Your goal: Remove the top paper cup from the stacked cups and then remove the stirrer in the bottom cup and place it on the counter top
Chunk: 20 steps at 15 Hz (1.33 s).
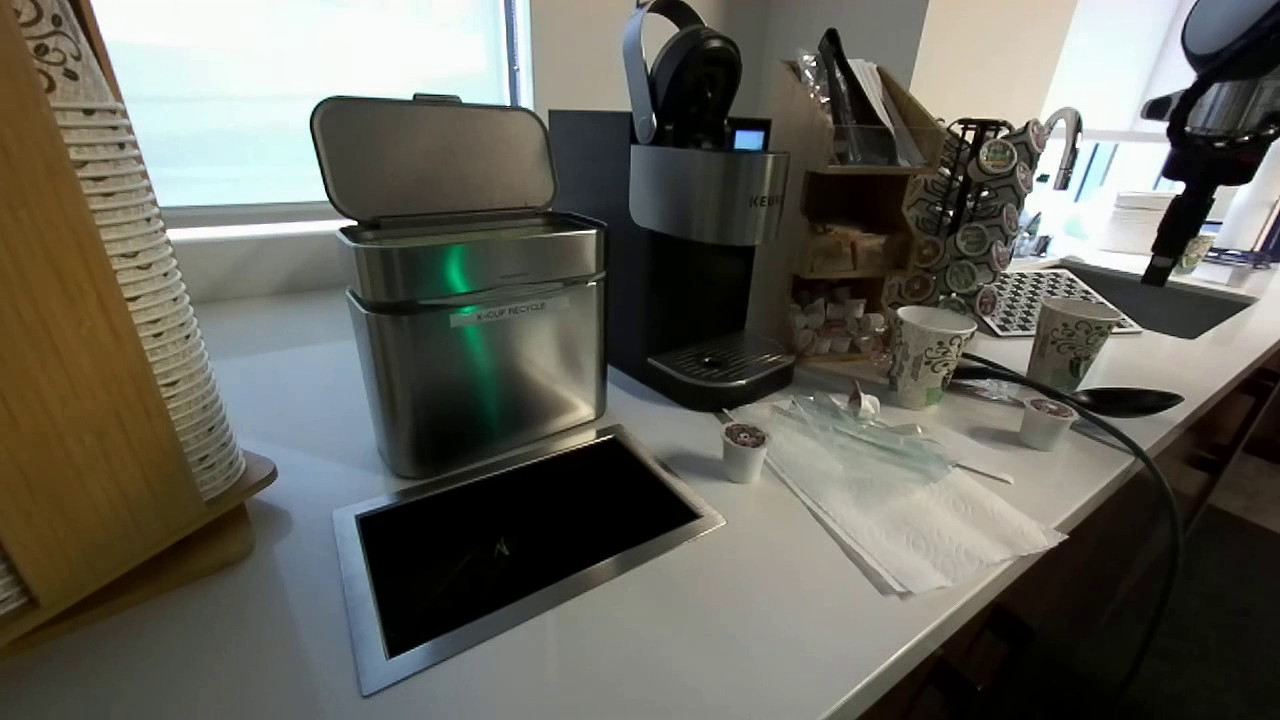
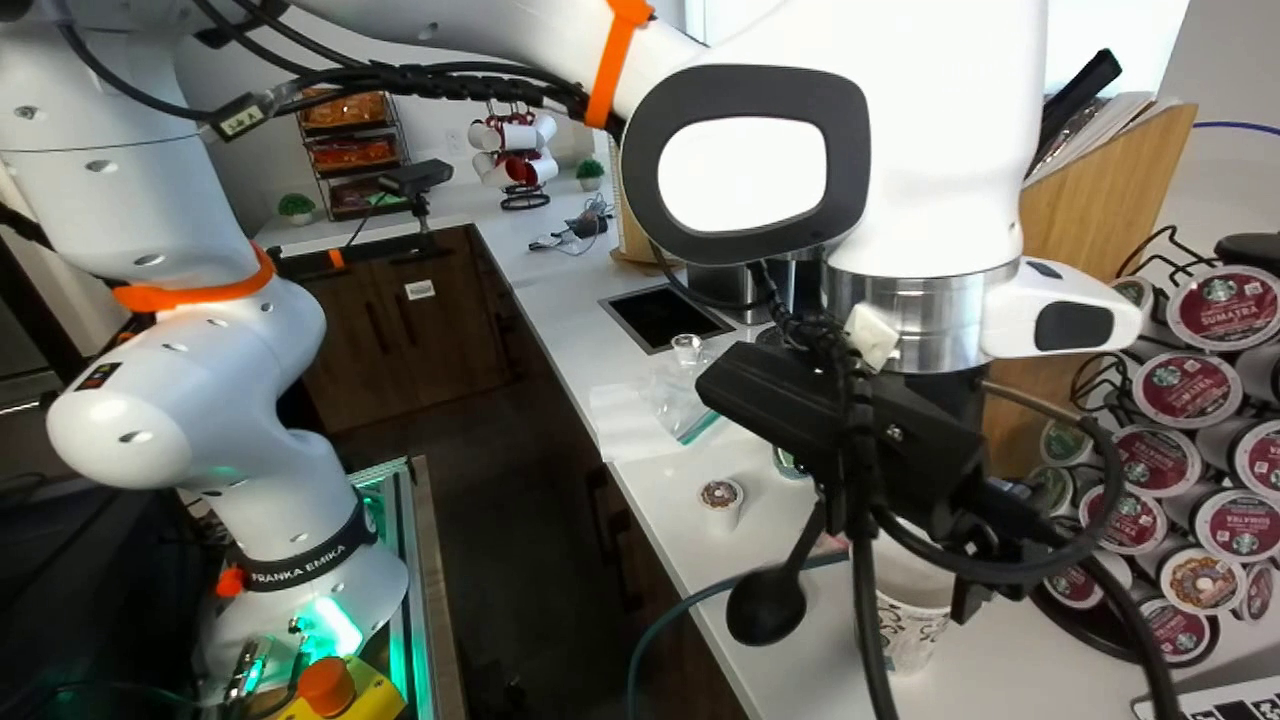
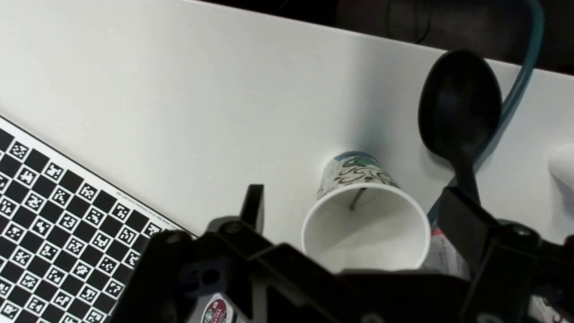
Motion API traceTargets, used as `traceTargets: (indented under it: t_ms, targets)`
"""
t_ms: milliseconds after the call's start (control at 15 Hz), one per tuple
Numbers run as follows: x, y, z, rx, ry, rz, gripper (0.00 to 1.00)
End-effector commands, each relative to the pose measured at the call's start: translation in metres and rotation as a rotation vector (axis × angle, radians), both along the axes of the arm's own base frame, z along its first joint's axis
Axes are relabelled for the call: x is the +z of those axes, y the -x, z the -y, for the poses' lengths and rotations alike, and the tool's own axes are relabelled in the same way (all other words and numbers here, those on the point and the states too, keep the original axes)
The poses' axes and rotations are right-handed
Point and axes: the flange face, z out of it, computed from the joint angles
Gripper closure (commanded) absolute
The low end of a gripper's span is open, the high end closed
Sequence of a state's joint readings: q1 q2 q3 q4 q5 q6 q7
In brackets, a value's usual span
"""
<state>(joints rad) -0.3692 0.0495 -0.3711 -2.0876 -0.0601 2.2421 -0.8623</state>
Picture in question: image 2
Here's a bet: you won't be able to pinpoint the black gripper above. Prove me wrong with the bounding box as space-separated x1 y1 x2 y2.
952 375 1074 629

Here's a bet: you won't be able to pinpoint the wooden cup dispenser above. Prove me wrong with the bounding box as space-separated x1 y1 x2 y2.
609 195 664 270

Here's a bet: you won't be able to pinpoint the red lid coffee pod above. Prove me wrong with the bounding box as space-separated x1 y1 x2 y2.
1232 418 1280 505
1235 562 1280 629
1193 487 1280 570
1045 556 1114 612
1085 481 1173 562
1128 598 1219 668
1114 422 1207 500
1134 347 1247 431
1169 262 1280 351

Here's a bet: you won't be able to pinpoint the green lid coffee pod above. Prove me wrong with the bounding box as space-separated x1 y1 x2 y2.
1040 413 1100 472

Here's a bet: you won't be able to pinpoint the brown lid coffee pod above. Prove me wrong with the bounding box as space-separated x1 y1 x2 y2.
1155 546 1253 621

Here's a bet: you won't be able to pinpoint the large black plastic spoon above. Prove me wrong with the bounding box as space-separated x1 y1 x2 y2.
724 505 831 654

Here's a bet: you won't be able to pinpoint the donut print coffee pod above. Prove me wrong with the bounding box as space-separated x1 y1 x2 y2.
696 477 747 537

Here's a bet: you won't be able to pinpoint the clear zip bag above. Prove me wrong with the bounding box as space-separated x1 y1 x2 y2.
653 375 734 448

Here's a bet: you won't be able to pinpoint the stainless steel trash bin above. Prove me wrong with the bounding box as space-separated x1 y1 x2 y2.
683 258 805 331

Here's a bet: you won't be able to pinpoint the wooden condiment organizer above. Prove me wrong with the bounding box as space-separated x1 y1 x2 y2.
976 97 1201 485

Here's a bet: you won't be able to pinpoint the black tongs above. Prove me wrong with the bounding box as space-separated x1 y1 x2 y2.
1034 45 1128 173

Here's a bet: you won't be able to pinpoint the bright window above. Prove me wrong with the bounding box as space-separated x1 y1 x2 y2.
1037 0 1193 103

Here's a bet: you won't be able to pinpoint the dark wood cabinet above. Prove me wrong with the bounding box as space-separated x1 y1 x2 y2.
258 225 754 720

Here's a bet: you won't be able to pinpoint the yellow emergency stop button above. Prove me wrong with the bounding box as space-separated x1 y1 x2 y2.
272 654 403 720

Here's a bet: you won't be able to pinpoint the black desk device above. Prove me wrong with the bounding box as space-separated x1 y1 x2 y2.
373 157 456 218

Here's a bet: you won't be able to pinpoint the snack shelf rack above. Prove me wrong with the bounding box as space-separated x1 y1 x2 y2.
294 94 403 221

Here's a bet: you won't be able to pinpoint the black wire pod carousel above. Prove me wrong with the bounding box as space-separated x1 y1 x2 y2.
1026 221 1280 671

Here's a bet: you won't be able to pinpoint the dark teal power cable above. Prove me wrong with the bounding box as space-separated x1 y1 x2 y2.
621 551 858 720

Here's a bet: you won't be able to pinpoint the thin blue cable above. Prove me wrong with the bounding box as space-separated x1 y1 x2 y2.
1193 111 1280 141

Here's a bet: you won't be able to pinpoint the black charger with cable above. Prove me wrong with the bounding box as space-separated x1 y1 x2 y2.
523 195 616 262

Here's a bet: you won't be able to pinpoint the wire mug rack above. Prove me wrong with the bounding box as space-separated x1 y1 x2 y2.
464 94 565 192

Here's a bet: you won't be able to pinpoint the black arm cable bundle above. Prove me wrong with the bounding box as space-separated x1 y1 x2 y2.
54 0 1193 720

